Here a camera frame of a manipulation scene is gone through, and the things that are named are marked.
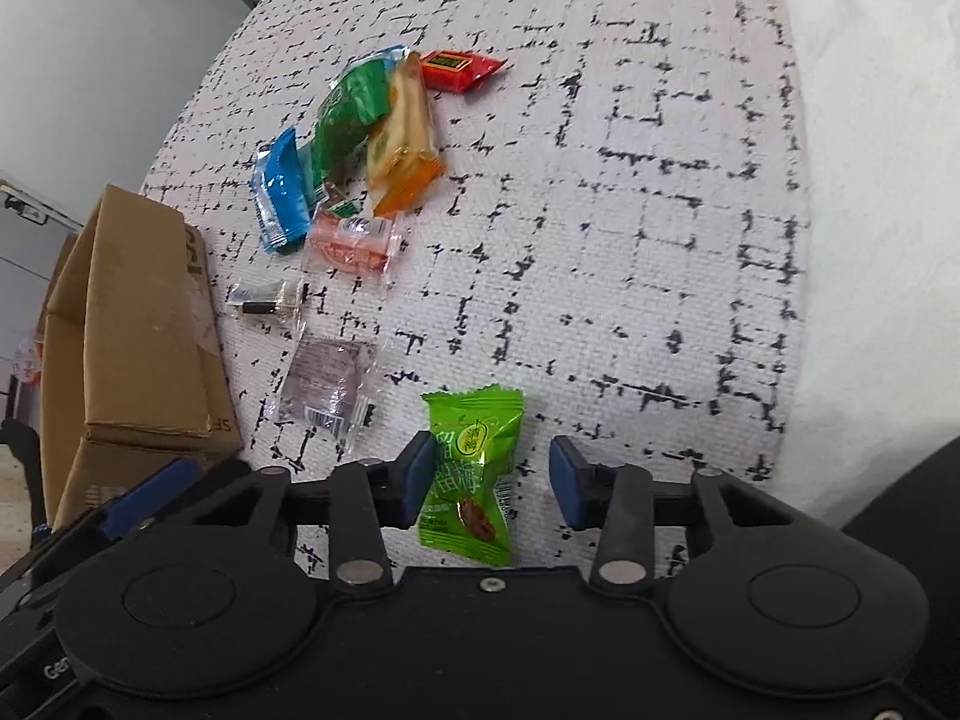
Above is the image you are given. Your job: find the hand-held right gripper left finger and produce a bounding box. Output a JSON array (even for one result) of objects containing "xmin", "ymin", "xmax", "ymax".
[{"xmin": 191, "ymin": 431, "xmax": 437, "ymax": 590}]

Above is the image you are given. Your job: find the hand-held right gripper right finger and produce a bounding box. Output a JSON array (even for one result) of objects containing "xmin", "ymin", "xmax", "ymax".
[{"xmin": 549, "ymin": 435, "xmax": 824, "ymax": 590}]

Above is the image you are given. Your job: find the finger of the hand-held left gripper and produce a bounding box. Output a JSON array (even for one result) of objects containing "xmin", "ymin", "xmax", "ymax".
[{"xmin": 34, "ymin": 460, "xmax": 208, "ymax": 580}]

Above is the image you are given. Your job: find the light green snack packet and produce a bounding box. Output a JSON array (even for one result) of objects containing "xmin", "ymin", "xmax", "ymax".
[{"xmin": 418, "ymin": 384, "xmax": 524, "ymax": 567}]

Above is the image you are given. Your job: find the clear purple snack packet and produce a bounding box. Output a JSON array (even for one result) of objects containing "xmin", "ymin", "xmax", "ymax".
[{"xmin": 277, "ymin": 334, "xmax": 380, "ymax": 437}]

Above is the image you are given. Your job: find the brown cardboard box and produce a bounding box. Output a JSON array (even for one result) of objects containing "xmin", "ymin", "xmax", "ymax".
[{"xmin": 37, "ymin": 184, "xmax": 245, "ymax": 533}]

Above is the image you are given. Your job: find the orange clear cake packet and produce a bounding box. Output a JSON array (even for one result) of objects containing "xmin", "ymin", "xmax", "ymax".
[{"xmin": 365, "ymin": 52, "xmax": 445, "ymax": 217}]

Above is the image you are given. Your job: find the green-edged clear cake packet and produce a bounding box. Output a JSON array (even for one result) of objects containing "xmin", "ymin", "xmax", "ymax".
[{"xmin": 304, "ymin": 45, "xmax": 410, "ymax": 200}]

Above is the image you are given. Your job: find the red snack packet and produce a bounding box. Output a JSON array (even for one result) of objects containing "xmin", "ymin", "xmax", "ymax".
[{"xmin": 418, "ymin": 47, "xmax": 511, "ymax": 95}]

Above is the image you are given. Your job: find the black curved object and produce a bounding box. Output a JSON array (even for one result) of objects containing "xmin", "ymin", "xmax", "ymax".
[{"xmin": 0, "ymin": 420, "xmax": 47, "ymax": 533}]

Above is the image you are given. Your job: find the white black-patterned bed cover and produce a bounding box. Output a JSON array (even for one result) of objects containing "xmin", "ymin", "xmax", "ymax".
[{"xmin": 139, "ymin": 0, "xmax": 815, "ymax": 578}]

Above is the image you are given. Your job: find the small clear packet black item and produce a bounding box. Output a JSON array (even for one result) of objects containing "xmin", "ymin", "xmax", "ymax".
[{"xmin": 225, "ymin": 277, "xmax": 305, "ymax": 320}]

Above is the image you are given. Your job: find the pink-orange clear snack packet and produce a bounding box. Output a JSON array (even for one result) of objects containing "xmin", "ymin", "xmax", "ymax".
[{"xmin": 304, "ymin": 202, "xmax": 402, "ymax": 278}]

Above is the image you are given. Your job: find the blue snack packet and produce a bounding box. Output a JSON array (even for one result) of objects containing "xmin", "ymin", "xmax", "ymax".
[{"xmin": 251, "ymin": 127, "xmax": 316, "ymax": 256}]

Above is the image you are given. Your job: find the white mattress sheet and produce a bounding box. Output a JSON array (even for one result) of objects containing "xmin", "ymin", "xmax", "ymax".
[{"xmin": 765, "ymin": 0, "xmax": 960, "ymax": 533}]

